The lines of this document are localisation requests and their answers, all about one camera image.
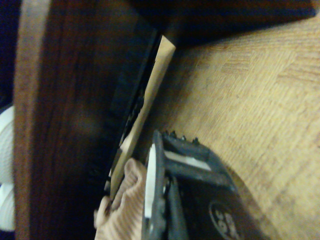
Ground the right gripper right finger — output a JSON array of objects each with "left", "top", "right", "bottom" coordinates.
[{"left": 159, "top": 129, "right": 238, "bottom": 193}]

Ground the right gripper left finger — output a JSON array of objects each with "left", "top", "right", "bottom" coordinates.
[{"left": 141, "top": 130, "right": 168, "bottom": 240}]

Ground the white shoe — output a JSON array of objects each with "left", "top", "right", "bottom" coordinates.
[{"left": 0, "top": 104, "right": 16, "bottom": 184}]

